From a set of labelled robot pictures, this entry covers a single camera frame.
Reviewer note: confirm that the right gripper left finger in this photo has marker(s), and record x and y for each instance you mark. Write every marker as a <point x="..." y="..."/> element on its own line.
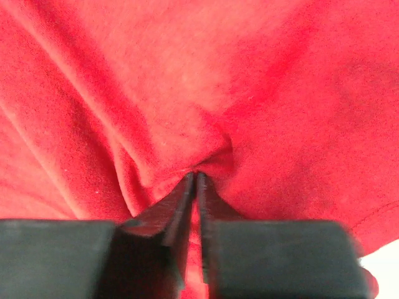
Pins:
<point x="144" y="257"/>

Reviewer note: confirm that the red t shirt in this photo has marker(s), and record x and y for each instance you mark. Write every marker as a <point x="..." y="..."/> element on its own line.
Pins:
<point x="290" y="106"/>

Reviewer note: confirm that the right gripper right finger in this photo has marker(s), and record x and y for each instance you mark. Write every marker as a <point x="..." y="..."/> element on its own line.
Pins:
<point x="274" y="259"/>

